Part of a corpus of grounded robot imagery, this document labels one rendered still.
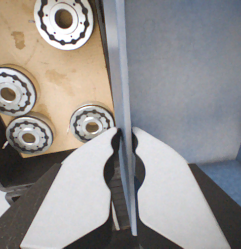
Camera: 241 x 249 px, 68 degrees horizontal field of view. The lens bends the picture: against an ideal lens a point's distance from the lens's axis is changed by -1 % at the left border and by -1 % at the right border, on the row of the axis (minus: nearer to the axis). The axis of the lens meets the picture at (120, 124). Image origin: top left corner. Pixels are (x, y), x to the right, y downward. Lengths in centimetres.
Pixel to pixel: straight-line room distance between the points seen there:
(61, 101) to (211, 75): 33
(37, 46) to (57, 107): 13
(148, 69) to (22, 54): 31
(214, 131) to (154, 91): 9
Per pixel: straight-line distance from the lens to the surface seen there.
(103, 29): 30
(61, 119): 46
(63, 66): 41
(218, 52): 19
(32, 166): 51
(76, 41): 37
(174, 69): 17
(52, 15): 37
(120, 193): 63
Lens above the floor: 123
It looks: 60 degrees down
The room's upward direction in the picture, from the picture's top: 167 degrees clockwise
